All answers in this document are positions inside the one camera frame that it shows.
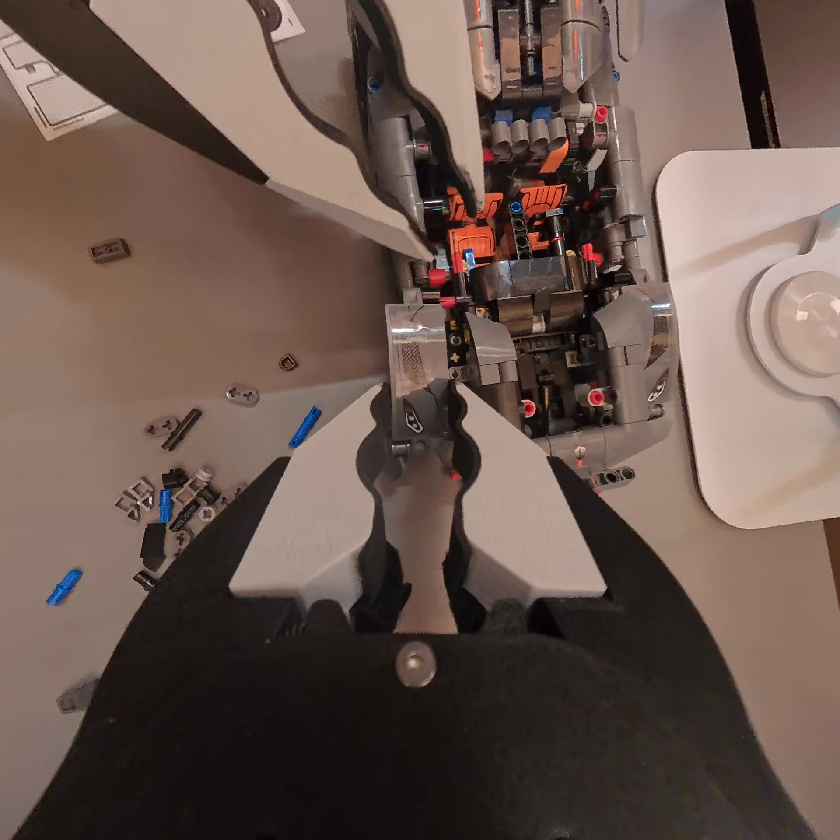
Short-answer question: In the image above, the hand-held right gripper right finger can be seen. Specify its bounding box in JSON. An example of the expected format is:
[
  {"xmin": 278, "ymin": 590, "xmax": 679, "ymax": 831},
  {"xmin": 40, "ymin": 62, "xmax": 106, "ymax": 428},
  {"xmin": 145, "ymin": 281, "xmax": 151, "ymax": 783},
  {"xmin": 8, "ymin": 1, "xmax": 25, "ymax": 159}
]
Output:
[{"xmin": 445, "ymin": 381, "xmax": 607, "ymax": 634}]

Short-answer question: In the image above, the dark grey lego fender assembly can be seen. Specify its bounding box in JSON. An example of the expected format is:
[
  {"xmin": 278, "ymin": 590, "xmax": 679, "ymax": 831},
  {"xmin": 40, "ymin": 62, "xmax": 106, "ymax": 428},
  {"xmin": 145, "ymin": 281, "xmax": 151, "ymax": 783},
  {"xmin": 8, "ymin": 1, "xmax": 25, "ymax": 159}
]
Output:
[{"xmin": 386, "ymin": 303, "xmax": 464, "ymax": 479}]

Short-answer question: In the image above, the black lego pin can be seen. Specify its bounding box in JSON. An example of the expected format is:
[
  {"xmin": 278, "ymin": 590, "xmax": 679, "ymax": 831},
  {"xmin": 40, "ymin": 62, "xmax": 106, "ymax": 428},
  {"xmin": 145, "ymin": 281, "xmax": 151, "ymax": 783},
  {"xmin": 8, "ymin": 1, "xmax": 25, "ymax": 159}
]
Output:
[{"xmin": 163, "ymin": 408, "xmax": 203, "ymax": 453}]

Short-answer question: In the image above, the grey lego car model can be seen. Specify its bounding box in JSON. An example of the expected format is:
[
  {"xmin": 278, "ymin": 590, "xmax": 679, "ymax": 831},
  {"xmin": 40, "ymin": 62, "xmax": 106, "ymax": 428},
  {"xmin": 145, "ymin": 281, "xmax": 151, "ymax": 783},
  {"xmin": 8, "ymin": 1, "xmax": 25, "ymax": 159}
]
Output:
[{"xmin": 351, "ymin": 0, "xmax": 678, "ymax": 494}]

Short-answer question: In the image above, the cluster of small lego connectors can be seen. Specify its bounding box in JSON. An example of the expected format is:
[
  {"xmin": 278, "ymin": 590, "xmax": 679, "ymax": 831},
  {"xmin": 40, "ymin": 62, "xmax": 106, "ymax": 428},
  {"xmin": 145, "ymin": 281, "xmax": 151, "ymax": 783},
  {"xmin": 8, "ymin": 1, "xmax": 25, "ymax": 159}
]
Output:
[{"xmin": 116, "ymin": 464, "xmax": 251, "ymax": 590}]

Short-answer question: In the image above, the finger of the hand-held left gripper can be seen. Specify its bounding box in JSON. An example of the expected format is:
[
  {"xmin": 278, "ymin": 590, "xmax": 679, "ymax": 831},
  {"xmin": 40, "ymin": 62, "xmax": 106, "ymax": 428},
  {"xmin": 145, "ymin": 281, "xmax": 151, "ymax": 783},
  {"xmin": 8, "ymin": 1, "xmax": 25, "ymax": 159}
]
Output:
[
  {"xmin": 91, "ymin": 0, "xmax": 439, "ymax": 263},
  {"xmin": 350, "ymin": 0, "xmax": 488, "ymax": 223}
]

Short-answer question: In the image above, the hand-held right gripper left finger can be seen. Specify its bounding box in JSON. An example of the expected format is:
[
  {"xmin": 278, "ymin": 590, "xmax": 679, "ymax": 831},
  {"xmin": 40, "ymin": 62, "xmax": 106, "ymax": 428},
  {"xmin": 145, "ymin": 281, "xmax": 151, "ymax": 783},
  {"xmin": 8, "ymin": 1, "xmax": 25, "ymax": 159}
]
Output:
[{"xmin": 228, "ymin": 384, "xmax": 403, "ymax": 634}]

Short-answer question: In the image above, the lego sticker sheet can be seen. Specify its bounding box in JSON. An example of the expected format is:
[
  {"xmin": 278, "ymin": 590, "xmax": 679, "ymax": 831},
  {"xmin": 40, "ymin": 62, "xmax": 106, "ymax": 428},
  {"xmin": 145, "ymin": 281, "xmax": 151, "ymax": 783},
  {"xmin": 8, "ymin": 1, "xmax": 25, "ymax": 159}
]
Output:
[{"xmin": 0, "ymin": 0, "xmax": 307, "ymax": 143}]

